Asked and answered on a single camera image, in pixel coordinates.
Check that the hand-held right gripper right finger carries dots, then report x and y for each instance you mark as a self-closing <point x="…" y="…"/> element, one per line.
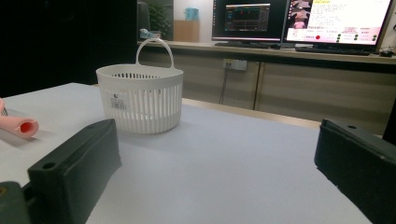
<point x="361" y="165"/>

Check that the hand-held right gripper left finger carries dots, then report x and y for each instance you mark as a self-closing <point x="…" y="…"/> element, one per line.
<point x="77" y="168"/>

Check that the pink hairbrush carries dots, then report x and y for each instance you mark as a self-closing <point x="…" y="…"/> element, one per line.
<point x="15" y="124"/>

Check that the white plastic slotted basket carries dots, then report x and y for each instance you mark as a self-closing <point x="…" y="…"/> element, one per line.
<point x="140" y="102"/>

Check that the long beige wooden counter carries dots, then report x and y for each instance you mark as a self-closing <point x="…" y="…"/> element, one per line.
<point x="311" y="84"/>

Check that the black computer mouse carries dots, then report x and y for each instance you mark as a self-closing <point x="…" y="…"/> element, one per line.
<point x="386" y="53"/>

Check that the black keyboard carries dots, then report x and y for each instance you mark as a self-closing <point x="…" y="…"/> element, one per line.
<point x="333" y="50"/>
<point x="243" y="45"/>

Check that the dark curtain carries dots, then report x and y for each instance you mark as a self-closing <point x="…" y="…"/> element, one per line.
<point x="62" y="40"/>

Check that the wooden table with white top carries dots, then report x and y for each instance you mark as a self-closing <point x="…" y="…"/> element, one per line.
<point x="218" y="161"/>

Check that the monitor with white screen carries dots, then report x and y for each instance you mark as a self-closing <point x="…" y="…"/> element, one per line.
<point x="339" y="21"/>

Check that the tissue box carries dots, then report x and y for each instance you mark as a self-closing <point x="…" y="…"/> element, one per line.
<point x="149" y="33"/>

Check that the green potted plant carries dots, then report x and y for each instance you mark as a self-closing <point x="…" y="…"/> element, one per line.
<point x="158" y="18"/>

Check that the brown cardboard box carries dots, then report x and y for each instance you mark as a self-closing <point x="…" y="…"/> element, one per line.
<point x="186" y="31"/>

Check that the monitor with dark screen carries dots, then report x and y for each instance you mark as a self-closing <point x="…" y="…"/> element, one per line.
<point x="249" y="18"/>

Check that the small blue box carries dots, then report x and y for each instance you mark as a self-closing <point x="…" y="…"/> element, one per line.
<point x="192" y="14"/>

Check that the white wall socket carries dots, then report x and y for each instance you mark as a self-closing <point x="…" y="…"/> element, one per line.
<point x="235" y="64"/>

